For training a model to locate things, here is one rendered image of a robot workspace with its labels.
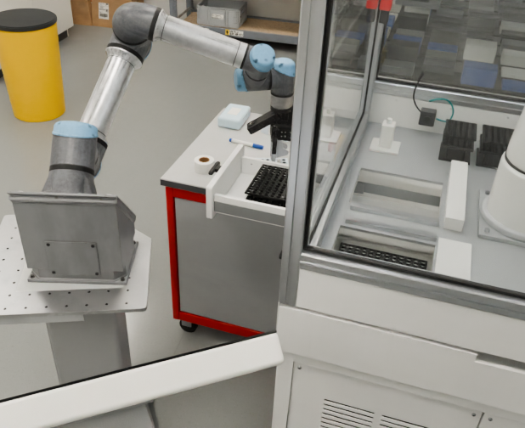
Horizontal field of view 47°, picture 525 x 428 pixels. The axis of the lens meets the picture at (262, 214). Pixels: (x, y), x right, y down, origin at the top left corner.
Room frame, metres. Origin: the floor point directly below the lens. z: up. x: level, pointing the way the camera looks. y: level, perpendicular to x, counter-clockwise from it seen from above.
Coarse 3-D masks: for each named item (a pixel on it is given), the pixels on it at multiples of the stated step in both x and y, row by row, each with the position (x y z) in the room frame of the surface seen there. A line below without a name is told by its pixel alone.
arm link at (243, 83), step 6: (234, 72) 1.81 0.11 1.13; (240, 72) 1.78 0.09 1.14; (270, 72) 1.80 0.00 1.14; (234, 78) 1.80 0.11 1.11; (240, 78) 1.77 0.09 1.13; (246, 78) 1.75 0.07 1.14; (270, 78) 1.79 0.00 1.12; (234, 84) 1.80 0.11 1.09; (240, 84) 1.76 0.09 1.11; (246, 84) 1.77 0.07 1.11; (252, 84) 1.75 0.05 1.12; (258, 84) 1.75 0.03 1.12; (264, 84) 1.78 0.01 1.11; (270, 84) 1.79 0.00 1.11; (240, 90) 1.77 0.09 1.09; (246, 90) 1.77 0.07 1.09; (252, 90) 1.78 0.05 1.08; (258, 90) 1.79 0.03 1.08; (264, 90) 1.80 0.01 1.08
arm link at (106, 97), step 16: (112, 48) 1.74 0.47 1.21; (128, 48) 1.74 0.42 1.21; (144, 48) 1.78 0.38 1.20; (112, 64) 1.71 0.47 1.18; (128, 64) 1.73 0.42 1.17; (112, 80) 1.67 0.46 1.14; (128, 80) 1.72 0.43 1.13; (96, 96) 1.63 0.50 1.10; (112, 96) 1.64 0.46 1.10; (96, 112) 1.59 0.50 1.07; (112, 112) 1.62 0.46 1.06; (96, 176) 1.54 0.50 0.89
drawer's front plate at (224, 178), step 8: (240, 144) 1.71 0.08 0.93; (232, 152) 1.66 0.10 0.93; (240, 152) 1.68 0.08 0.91; (232, 160) 1.61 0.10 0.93; (240, 160) 1.69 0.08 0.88; (224, 168) 1.55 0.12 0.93; (232, 168) 1.61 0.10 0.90; (240, 168) 1.69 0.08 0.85; (216, 176) 1.51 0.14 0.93; (224, 176) 1.54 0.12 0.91; (232, 176) 1.61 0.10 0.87; (208, 184) 1.46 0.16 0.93; (216, 184) 1.48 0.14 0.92; (224, 184) 1.54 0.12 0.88; (232, 184) 1.61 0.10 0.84; (208, 192) 1.44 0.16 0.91; (216, 192) 1.47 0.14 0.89; (224, 192) 1.54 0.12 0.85; (208, 200) 1.44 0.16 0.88; (208, 208) 1.44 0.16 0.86; (208, 216) 1.44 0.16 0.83
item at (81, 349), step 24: (24, 288) 1.17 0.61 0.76; (48, 288) 1.17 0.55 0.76; (72, 288) 1.18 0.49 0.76; (96, 288) 1.18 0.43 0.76; (48, 336) 1.21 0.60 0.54; (72, 336) 1.21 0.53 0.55; (96, 336) 1.22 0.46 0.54; (120, 336) 1.26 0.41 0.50; (72, 360) 1.21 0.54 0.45; (96, 360) 1.21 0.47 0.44; (120, 360) 1.23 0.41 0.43
